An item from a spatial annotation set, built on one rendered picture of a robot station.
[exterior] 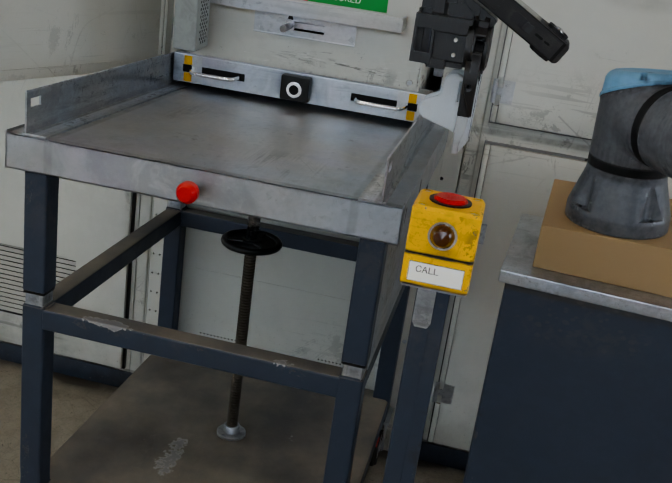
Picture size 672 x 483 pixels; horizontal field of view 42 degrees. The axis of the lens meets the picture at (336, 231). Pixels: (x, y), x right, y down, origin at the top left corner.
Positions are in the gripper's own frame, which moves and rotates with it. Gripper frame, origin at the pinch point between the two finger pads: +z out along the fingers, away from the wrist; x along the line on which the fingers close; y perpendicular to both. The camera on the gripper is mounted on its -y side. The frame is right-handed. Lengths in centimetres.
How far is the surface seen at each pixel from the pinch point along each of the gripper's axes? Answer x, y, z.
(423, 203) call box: 2.7, 3.0, 7.1
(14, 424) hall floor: -59, 93, 97
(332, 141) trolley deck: -51, 26, 15
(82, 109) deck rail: -35, 66, 14
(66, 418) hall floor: -66, 84, 98
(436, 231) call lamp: 5.2, 0.8, 9.3
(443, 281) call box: 4.2, -1.0, 15.3
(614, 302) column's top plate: -21.4, -23.6, 23.1
